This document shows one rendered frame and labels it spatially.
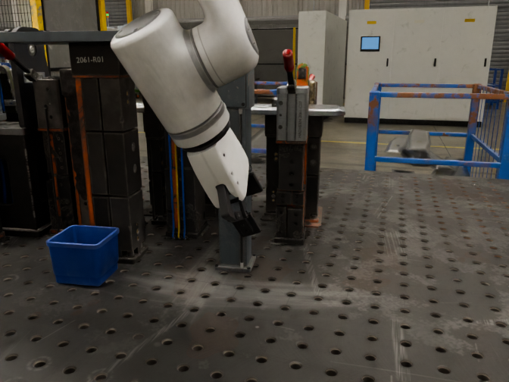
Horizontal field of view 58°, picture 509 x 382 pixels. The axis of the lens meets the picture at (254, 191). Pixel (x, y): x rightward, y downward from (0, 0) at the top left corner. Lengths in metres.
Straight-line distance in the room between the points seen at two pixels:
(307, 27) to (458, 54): 2.66
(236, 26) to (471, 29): 8.49
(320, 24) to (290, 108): 7.97
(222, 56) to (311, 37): 8.45
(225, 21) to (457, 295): 0.65
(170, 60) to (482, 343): 0.61
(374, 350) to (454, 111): 8.35
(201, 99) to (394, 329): 0.48
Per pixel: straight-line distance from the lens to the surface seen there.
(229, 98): 0.87
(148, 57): 0.55
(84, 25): 4.77
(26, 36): 0.99
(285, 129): 1.02
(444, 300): 0.92
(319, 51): 8.95
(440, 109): 8.96
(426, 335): 0.80
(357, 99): 8.92
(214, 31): 0.55
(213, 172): 0.61
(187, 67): 0.56
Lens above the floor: 1.11
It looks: 16 degrees down
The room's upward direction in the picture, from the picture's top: straight up
